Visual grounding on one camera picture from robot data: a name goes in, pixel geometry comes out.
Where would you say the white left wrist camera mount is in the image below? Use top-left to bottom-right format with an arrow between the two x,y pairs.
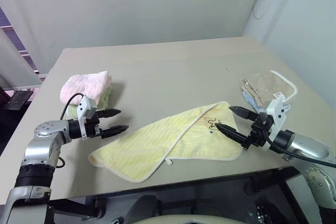
76,95 -> 98,141

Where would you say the green folded towel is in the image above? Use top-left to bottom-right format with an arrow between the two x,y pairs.
67,83 -> 113,119

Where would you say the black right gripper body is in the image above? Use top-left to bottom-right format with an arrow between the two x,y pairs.
243,113 -> 274,150

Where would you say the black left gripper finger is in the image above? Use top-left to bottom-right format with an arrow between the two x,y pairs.
97,108 -> 122,119
100,124 -> 130,140

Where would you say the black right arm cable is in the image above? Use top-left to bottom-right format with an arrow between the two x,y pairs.
262,119 -> 336,168

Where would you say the pink folded towel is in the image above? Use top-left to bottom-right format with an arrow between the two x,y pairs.
59,70 -> 113,105

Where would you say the beige towel with white trim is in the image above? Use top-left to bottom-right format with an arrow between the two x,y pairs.
240,70 -> 299,106

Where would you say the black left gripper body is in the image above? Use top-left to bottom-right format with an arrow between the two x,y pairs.
85,110 -> 103,140

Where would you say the light blue towel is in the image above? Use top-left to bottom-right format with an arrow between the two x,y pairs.
241,91 -> 291,113

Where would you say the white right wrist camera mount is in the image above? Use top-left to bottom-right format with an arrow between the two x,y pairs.
265,98 -> 288,141

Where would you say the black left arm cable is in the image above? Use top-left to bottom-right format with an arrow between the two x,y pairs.
55,92 -> 85,168

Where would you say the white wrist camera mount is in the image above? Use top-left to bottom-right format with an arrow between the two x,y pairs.
265,98 -> 288,141
76,95 -> 98,141

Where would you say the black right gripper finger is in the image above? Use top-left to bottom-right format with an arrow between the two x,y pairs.
228,105 -> 258,122
214,123 -> 250,148

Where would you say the beige robot torso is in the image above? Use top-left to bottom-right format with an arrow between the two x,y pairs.
132,212 -> 237,224

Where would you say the black table frame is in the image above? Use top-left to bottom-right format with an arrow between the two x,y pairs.
48,165 -> 301,221

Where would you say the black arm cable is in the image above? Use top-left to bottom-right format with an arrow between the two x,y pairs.
262,119 -> 336,168
55,92 -> 85,168

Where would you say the yellow towel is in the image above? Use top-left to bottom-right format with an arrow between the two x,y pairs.
88,100 -> 243,184

